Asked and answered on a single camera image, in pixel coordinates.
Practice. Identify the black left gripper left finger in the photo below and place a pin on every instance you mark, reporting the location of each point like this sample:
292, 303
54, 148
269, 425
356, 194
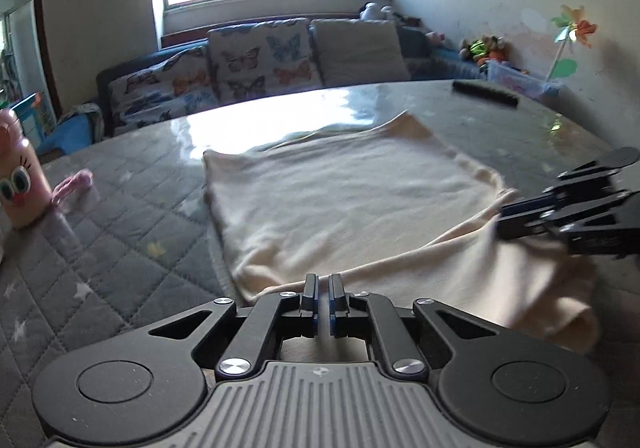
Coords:
141, 385

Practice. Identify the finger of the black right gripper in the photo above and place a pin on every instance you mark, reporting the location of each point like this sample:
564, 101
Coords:
610, 233
589, 182

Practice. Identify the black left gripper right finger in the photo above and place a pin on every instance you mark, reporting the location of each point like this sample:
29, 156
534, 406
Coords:
493, 383

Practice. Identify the cream beige garment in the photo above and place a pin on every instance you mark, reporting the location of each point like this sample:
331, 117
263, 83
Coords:
395, 211

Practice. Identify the grey cloth on sofa arm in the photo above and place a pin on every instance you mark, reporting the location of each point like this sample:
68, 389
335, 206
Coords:
93, 112

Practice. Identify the black remote control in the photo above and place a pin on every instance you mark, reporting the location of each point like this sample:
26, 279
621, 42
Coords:
485, 93

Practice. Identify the grey quilted star table cover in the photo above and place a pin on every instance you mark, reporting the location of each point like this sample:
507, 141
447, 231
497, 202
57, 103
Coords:
139, 245

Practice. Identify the clear plastic storage box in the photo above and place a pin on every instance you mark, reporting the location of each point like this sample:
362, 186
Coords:
532, 86

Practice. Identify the colourful paper pinwheel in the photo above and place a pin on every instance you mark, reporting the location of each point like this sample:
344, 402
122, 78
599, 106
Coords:
573, 28

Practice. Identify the brown plush toys pile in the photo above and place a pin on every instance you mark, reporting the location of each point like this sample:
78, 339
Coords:
486, 48

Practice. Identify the blue sofa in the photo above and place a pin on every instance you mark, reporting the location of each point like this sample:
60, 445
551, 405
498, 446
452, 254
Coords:
425, 62

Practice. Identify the pink plush pig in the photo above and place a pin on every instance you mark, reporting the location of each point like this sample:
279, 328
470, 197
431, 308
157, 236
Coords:
436, 38

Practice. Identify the pink cartoon water bottle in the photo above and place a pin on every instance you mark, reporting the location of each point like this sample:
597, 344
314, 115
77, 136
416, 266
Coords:
25, 191

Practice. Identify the plain beige cushion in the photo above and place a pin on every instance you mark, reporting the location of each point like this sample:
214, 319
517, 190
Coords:
353, 51

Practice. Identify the white plush toy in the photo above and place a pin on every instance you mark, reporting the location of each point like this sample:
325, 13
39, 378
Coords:
374, 11

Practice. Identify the blue cabinet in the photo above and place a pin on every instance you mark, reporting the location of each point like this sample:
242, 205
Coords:
37, 117

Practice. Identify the left butterfly cushion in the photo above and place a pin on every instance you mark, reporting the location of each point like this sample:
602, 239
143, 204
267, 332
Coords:
173, 88

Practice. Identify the butterfly cushion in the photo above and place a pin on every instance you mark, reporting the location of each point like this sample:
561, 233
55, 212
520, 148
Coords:
258, 60
173, 88

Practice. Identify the middle butterfly cushion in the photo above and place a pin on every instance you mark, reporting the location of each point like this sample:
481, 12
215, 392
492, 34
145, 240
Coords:
258, 60

